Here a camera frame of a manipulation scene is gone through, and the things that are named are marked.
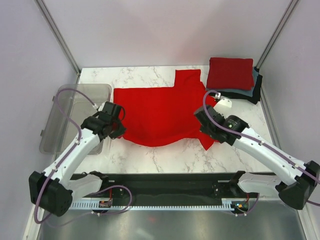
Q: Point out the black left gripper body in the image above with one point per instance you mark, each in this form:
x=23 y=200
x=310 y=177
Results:
x=117 y=130

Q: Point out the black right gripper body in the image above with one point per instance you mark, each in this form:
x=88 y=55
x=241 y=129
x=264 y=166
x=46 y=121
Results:
x=209 y=132

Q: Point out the bright red t-shirt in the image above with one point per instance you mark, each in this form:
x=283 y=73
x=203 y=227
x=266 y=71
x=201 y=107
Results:
x=159 y=116

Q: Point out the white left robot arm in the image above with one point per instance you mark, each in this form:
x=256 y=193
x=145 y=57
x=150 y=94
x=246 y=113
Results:
x=53 y=189

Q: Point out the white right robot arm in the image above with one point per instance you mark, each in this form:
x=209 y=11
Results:
x=294 y=180

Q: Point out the clear grey plastic bin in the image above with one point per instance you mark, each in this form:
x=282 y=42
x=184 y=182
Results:
x=75 y=101

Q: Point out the folded grey-blue t-shirt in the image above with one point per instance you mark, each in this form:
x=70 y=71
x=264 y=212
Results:
x=232 y=81

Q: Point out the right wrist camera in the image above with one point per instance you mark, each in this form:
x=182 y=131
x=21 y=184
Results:
x=222 y=103

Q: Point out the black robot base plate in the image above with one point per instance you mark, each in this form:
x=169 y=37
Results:
x=171 y=189

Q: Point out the white slotted cable duct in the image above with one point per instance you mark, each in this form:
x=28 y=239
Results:
x=98 y=205

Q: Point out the left aluminium frame post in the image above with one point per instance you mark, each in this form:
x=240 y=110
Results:
x=58 y=35

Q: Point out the aluminium frame post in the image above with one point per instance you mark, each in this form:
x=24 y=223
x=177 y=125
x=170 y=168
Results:
x=277 y=32
x=58 y=35

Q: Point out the right aluminium frame post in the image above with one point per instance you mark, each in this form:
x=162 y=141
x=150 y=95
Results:
x=277 y=32

